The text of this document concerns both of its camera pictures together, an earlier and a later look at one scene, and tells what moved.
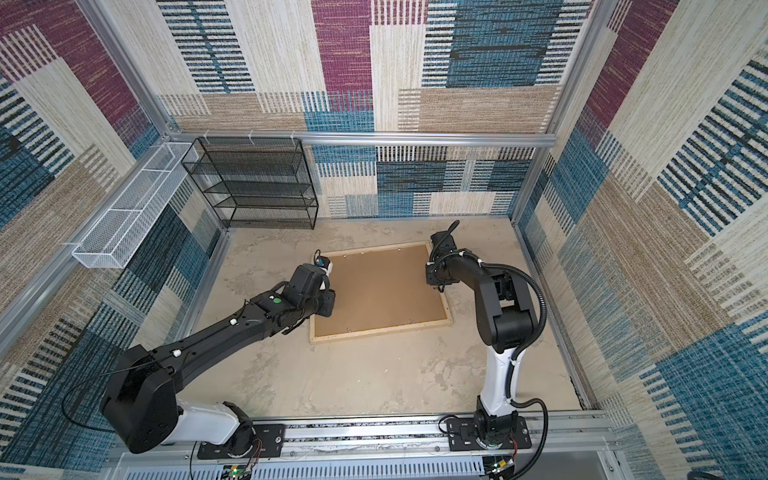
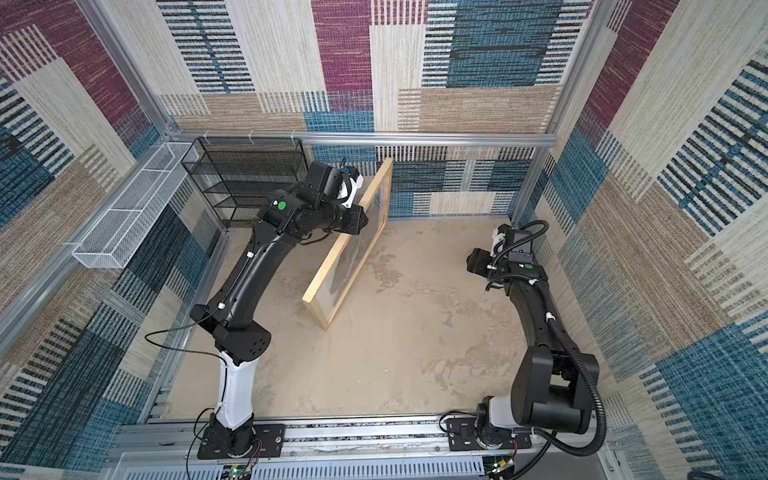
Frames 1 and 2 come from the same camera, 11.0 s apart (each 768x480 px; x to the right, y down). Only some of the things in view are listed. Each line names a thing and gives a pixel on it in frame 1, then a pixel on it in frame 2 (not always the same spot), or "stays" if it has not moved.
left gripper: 329,298 to 357,214
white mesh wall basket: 111,241 stays
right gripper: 431,278 to 478,261
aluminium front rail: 379,449 stays
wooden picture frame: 383,330 to 332,282
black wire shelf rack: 254,182 stays
